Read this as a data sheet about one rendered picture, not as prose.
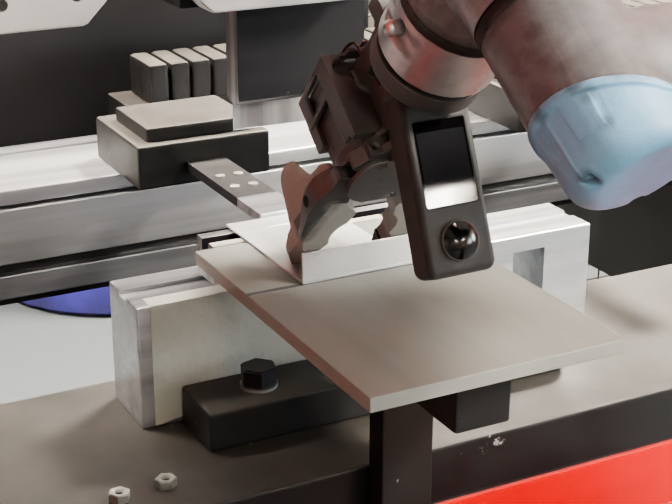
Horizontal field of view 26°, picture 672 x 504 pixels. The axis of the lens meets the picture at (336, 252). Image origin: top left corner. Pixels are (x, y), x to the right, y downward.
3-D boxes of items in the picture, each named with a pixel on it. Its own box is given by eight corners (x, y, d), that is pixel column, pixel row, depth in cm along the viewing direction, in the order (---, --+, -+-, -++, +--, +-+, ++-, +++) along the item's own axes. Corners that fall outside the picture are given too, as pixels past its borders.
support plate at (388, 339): (369, 414, 82) (369, 398, 82) (194, 264, 104) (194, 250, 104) (626, 353, 90) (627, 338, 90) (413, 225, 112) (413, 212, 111)
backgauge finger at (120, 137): (208, 248, 109) (206, 184, 107) (97, 157, 130) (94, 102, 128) (351, 223, 114) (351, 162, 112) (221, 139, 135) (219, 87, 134)
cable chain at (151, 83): (151, 106, 141) (149, 65, 139) (130, 92, 146) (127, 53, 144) (477, 65, 157) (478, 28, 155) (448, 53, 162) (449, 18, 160)
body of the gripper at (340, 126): (391, 96, 99) (456, -19, 90) (439, 202, 96) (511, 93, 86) (290, 110, 96) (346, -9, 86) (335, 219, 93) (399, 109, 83)
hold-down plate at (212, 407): (210, 453, 102) (209, 415, 101) (182, 421, 106) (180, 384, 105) (563, 369, 115) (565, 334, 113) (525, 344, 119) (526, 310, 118)
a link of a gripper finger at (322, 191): (330, 216, 98) (399, 141, 92) (339, 238, 98) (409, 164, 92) (273, 217, 95) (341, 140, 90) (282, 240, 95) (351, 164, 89)
